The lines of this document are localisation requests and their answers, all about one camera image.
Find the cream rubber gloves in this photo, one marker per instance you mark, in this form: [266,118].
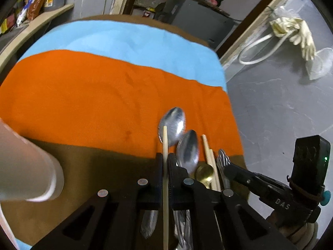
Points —
[297,31]

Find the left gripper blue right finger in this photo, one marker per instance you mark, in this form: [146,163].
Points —
[177,188]

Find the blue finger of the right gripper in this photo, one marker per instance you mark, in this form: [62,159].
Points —
[241,175]

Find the large steel spoon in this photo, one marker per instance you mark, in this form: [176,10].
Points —
[175,122]

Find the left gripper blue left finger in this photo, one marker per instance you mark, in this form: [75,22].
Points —
[155,184]

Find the striped colourful table cloth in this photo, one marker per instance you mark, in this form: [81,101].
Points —
[91,92]

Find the small gold spoon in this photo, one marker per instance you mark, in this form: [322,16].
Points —
[205,174]

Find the white mesh strainer bag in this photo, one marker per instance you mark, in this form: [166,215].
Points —
[320,65]

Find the white plastic utensil caddy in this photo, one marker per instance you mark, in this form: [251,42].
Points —
[27,172]

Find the person's right hand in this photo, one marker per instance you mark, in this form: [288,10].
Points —
[303,237]

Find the grey cabinet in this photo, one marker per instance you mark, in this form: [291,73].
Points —
[196,17]

